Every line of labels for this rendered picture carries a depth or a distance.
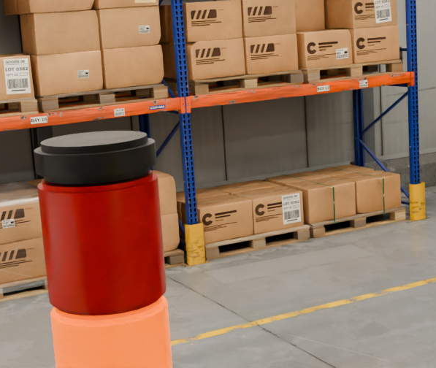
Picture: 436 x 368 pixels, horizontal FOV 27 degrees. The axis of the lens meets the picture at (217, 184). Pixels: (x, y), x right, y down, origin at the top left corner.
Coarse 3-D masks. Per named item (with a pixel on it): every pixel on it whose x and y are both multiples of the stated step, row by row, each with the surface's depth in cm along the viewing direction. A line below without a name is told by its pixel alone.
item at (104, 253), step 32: (64, 192) 36; (96, 192) 36; (128, 192) 36; (64, 224) 36; (96, 224) 36; (128, 224) 36; (160, 224) 38; (64, 256) 37; (96, 256) 36; (128, 256) 37; (160, 256) 38; (64, 288) 37; (96, 288) 37; (128, 288) 37; (160, 288) 38
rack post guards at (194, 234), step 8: (416, 184) 986; (424, 184) 994; (416, 192) 988; (424, 192) 993; (416, 200) 990; (424, 200) 995; (416, 208) 991; (424, 208) 996; (416, 216) 993; (424, 216) 998; (200, 224) 871; (192, 232) 868; (200, 232) 872; (192, 240) 869; (200, 240) 873; (192, 248) 871; (200, 248) 875; (192, 256) 872; (200, 256) 876; (192, 264) 874
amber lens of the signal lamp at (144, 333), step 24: (144, 312) 38; (72, 336) 37; (96, 336) 37; (120, 336) 37; (144, 336) 38; (168, 336) 39; (72, 360) 38; (96, 360) 37; (120, 360) 37; (144, 360) 38; (168, 360) 39
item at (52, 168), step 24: (48, 144) 37; (72, 144) 37; (96, 144) 36; (120, 144) 36; (144, 144) 37; (48, 168) 36; (72, 168) 36; (96, 168) 36; (120, 168) 36; (144, 168) 37
